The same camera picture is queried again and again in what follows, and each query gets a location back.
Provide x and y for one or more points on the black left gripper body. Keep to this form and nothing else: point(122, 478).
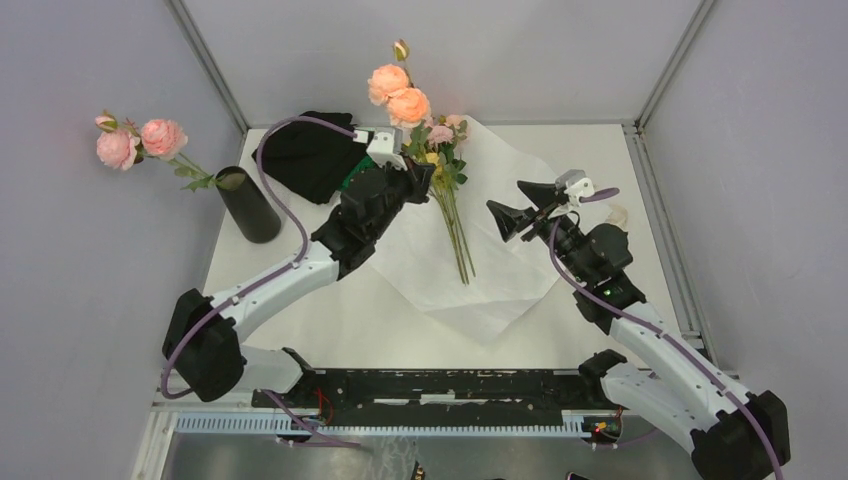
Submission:
point(397, 184)

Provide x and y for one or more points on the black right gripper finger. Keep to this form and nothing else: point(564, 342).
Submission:
point(544, 196)
point(510, 221)

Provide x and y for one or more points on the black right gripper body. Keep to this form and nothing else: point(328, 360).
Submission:
point(568, 236)

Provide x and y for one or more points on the cream printed ribbon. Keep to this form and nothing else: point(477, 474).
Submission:
point(618, 216)

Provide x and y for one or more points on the pink and yellow flower bunch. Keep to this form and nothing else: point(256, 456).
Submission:
point(441, 142)

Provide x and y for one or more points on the white paper bouquet wrap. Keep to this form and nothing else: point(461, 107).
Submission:
point(472, 281)

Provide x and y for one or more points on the peach rose stem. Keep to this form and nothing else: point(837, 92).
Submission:
point(391, 86)

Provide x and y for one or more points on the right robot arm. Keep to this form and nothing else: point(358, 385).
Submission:
point(728, 431)

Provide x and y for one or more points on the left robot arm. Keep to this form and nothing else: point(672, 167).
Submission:
point(205, 340)

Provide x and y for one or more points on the black cylindrical vase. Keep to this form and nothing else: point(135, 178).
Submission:
point(251, 211)

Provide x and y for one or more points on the pink roses in vase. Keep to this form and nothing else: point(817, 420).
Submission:
point(122, 144)

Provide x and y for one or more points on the green cloth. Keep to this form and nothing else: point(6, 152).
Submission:
point(365, 164)

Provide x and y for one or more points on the black cloth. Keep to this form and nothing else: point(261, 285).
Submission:
point(311, 160)

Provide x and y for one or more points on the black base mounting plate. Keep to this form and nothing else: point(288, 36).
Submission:
point(445, 398)

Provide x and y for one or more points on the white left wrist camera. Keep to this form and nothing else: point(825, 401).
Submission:
point(383, 146)

